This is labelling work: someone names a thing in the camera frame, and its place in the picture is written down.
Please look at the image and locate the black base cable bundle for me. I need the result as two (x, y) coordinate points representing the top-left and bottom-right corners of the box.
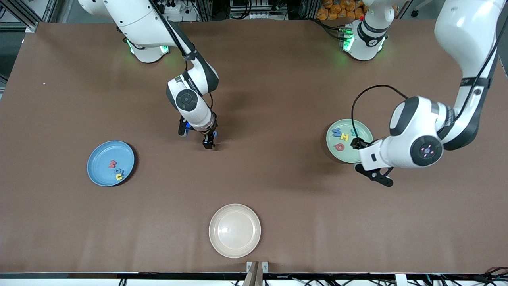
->
(315, 18), (344, 40)

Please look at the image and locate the tangled floor cable bundle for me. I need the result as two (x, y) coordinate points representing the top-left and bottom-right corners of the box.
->
(431, 266), (508, 286)

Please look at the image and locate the white equipment rack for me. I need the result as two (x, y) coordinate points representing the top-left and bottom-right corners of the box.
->
(230, 0), (288, 20)

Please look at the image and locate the beige plate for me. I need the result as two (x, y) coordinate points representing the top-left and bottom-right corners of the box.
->
(209, 204), (262, 259)

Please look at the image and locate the orange bag pile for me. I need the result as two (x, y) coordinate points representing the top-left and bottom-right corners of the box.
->
(317, 0), (366, 21)

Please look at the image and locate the blue plate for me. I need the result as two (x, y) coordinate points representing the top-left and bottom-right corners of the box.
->
(87, 140), (135, 187)

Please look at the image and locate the aluminium frame post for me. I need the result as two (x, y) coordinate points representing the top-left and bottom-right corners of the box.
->
(0, 0), (56, 33)

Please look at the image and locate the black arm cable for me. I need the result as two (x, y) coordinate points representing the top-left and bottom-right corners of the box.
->
(351, 0), (508, 143)
(149, 0), (215, 112)

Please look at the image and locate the white power strip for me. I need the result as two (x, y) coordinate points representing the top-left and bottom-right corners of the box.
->
(157, 0), (181, 15)

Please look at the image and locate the green plate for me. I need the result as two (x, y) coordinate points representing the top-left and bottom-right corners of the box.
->
(326, 119), (374, 164)

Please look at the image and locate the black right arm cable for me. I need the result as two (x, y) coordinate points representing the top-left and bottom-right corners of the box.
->
(149, 0), (215, 112)

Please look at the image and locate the grey metal mounting bracket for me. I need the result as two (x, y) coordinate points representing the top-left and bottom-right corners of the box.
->
(246, 261), (269, 274)

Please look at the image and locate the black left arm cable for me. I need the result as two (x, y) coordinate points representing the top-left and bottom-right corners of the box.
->
(351, 0), (508, 143)

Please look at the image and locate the tan camera pole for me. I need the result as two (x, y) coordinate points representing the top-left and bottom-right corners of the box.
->
(242, 262), (264, 286)

